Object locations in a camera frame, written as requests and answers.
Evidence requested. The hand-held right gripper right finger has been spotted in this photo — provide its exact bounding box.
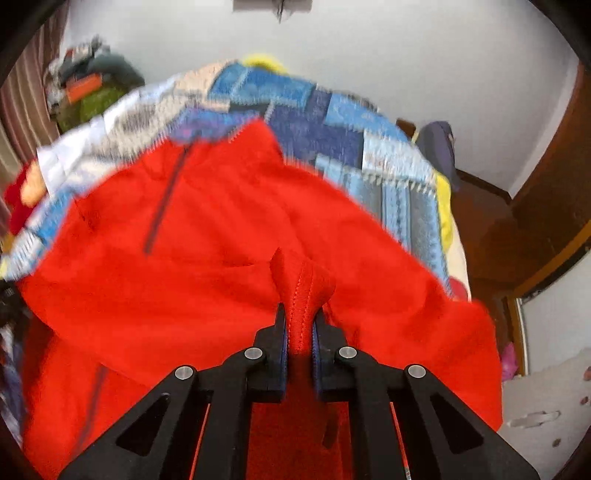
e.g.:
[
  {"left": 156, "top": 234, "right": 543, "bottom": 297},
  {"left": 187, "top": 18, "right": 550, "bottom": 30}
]
[{"left": 311, "top": 308, "right": 542, "bottom": 480}]

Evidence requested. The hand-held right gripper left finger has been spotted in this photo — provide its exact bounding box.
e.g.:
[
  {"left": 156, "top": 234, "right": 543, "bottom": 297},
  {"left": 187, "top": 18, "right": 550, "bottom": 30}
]
[{"left": 58, "top": 302, "right": 291, "bottom": 480}]

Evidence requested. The red garment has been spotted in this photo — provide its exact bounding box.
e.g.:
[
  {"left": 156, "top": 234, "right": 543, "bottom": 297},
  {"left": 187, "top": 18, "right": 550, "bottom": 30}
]
[{"left": 18, "top": 117, "right": 504, "bottom": 480}]

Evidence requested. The pile of mixed clothes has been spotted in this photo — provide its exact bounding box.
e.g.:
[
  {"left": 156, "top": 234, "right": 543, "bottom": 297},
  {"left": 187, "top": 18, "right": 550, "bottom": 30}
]
[{"left": 44, "top": 41, "right": 146, "bottom": 136}]

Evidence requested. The pink object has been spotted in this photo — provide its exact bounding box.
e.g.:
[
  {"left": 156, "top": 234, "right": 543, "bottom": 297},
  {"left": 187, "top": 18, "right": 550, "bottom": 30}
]
[{"left": 501, "top": 340, "right": 519, "bottom": 383}]

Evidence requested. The blue patchwork blanket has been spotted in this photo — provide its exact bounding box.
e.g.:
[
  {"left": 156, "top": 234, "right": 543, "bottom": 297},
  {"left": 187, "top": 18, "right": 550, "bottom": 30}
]
[{"left": 0, "top": 60, "right": 455, "bottom": 296}]

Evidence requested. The white foam board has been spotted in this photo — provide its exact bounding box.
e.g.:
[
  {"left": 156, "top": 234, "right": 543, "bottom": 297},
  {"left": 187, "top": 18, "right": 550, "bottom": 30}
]
[{"left": 498, "top": 351, "right": 591, "bottom": 480}]

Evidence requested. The wooden door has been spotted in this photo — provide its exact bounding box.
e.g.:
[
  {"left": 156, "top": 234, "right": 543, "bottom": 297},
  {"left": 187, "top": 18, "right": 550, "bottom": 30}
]
[{"left": 505, "top": 60, "right": 591, "bottom": 298}]

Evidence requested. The white cloth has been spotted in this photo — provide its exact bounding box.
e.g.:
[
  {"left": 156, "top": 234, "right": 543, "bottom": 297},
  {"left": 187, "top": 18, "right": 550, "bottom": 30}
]
[{"left": 37, "top": 134, "right": 109, "bottom": 188}]

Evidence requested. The red and orange plush toy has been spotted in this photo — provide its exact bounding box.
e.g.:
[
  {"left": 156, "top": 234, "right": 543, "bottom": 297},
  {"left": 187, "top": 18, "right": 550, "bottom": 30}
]
[{"left": 4, "top": 159, "right": 51, "bottom": 237}]

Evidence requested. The striped brown curtain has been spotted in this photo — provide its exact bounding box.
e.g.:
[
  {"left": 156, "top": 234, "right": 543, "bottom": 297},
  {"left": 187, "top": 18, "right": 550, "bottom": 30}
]
[{"left": 0, "top": 9, "right": 70, "bottom": 174}]

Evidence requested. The wall fixture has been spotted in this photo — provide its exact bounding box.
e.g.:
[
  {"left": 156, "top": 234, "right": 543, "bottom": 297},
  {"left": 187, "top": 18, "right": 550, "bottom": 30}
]
[{"left": 231, "top": 0, "right": 294, "bottom": 23}]

